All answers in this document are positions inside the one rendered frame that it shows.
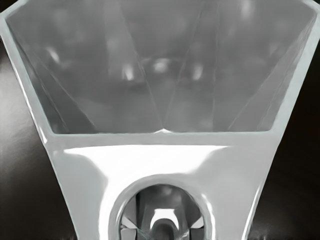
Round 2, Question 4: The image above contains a pale grey faceted mug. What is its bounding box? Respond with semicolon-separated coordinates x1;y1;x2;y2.
0;0;320;240

